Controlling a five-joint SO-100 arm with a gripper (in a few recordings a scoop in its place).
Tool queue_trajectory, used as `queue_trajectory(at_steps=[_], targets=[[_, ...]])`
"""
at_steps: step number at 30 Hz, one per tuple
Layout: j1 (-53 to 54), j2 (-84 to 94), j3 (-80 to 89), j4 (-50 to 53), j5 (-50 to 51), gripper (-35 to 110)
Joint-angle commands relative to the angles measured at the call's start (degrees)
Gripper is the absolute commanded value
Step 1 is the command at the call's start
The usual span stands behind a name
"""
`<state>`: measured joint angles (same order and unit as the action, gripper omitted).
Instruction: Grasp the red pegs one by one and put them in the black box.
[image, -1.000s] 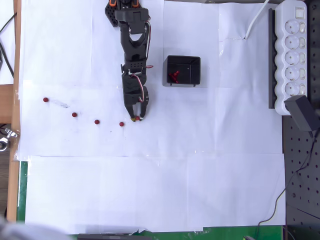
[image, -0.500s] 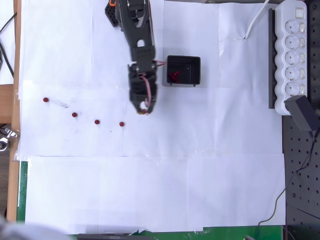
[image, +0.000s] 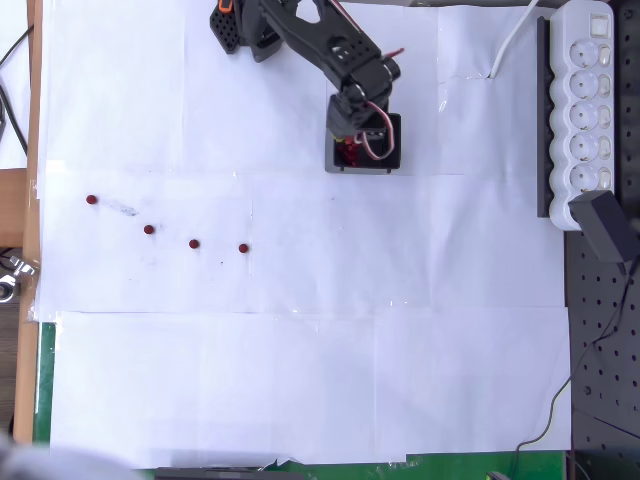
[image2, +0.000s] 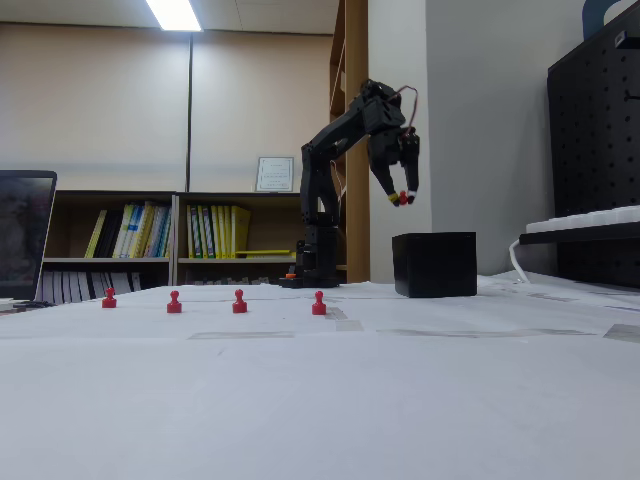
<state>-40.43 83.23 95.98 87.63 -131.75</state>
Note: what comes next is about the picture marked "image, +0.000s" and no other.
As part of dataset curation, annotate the thin black adapter cable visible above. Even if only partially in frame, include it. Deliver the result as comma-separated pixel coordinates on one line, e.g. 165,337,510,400
508,269,640,480

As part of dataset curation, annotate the white power cable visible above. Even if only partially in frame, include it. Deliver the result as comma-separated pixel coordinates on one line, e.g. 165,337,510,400
488,0,542,80

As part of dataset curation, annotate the green mat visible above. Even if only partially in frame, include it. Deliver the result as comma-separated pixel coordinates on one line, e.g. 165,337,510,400
33,321,571,480

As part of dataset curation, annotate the black square bin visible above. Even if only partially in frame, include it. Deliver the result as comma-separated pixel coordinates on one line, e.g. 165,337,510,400
324,110,403,175

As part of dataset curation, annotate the white power strip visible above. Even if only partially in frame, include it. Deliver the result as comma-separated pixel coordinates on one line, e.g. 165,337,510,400
548,0,615,232

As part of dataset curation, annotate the black power adapter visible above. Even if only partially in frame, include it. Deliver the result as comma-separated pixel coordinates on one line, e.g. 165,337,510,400
568,189,634,275

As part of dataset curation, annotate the white paper table cover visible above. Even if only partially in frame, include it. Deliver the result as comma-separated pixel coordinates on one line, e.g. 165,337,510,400
32,0,574,471

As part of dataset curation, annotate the black pegboard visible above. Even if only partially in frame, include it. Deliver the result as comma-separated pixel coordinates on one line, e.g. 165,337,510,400
563,0,640,480

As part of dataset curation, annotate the blurry grey white object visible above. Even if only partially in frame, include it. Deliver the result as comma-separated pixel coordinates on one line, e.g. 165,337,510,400
0,429,136,480

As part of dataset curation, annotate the metal clamp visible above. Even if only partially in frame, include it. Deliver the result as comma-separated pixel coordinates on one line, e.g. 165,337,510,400
0,254,40,303

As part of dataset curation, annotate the red white servo cable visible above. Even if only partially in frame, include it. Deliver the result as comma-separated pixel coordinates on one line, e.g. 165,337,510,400
357,99,402,162

